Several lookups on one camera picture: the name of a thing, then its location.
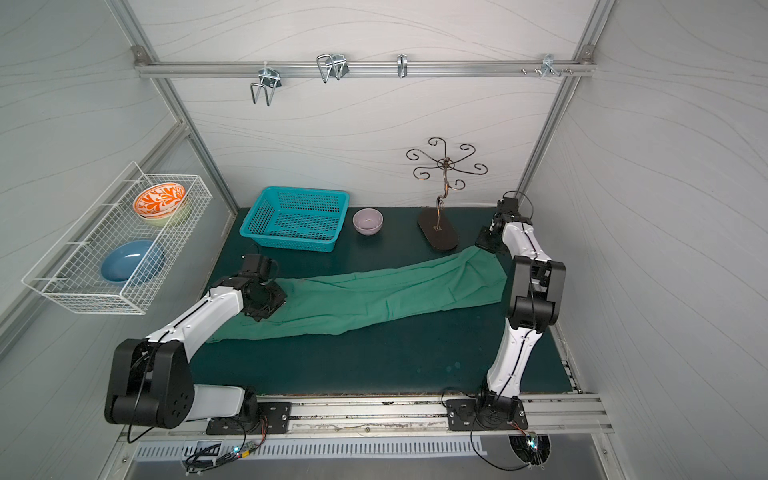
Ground green long pants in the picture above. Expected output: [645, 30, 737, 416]
[207, 247, 507, 344]

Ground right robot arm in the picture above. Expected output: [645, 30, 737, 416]
[475, 190, 566, 425]

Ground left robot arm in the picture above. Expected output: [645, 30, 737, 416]
[104, 254, 287, 429]

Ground dark metal jewelry stand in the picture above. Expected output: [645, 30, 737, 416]
[405, 136, 489, 253]

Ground teal plastic basket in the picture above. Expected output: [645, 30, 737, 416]
[239, 186, 350, 253]

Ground dark green table mat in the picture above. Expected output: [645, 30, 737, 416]
[191, 207, 506, 396]

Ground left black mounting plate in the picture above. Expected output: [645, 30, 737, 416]
[205, 402, 292, 436]

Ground black mounting plate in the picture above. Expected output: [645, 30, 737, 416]
[445, 398, 529, 432]
[205, 402, 292, 436]

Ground small pink bowl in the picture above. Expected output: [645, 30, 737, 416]
[352, 208, 384, 236]

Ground blue bowl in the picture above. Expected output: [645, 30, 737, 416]
[100, 240, 166, 286]

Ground orange patterned bowl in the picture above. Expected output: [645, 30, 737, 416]
[132, 182, 186, 219]

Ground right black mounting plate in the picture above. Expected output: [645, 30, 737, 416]
[445, 398, 529, 432]

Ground metal hook right end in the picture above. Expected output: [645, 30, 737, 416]
[520, 54, 573, 78]

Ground white vent grille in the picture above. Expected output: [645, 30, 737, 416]
[133, 436, 487, 462]

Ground small metal hook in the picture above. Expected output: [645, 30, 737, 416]
[396, 54, 408, 79]

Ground metal double hook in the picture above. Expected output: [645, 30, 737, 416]
[250, 63, 282, 107]

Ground metal loop hook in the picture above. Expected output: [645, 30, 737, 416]
[316, 53, 349, 84]

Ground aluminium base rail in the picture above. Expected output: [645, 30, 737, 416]
[117, 393, 614, 444]

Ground white wire wall basket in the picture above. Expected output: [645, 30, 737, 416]
[22, 163, 212, 315]

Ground aluminium top rail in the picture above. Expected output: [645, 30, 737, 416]
[135, 58, 597, 79]

